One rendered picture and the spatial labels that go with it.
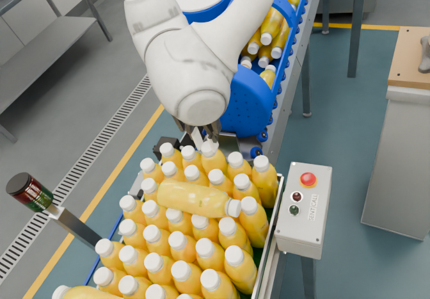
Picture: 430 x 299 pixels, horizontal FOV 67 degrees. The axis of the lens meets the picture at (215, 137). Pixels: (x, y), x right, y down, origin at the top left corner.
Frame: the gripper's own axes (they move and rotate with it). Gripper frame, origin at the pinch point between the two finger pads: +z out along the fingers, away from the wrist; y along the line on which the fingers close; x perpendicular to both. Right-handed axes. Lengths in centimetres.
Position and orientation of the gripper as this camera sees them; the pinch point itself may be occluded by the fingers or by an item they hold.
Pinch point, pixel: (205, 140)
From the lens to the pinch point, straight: 86.8
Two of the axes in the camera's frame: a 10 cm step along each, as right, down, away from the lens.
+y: -9.2, -1.1, 3.9
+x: -3.3, 7.7, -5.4
